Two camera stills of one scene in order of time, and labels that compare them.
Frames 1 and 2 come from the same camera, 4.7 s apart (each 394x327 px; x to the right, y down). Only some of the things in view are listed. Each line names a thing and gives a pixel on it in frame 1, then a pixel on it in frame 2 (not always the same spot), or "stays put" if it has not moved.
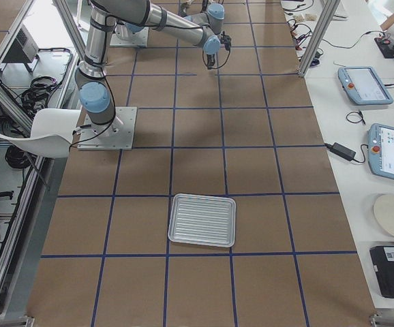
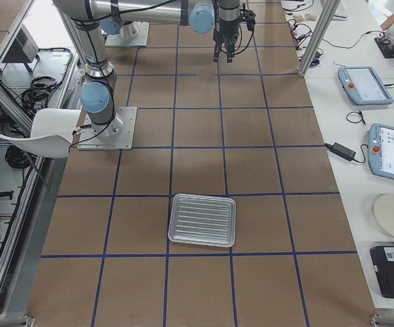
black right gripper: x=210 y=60 to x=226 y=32
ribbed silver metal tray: x=202 y=219 stays put
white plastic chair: x=52 y=133 stays put
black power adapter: x=341 y=150 stays put
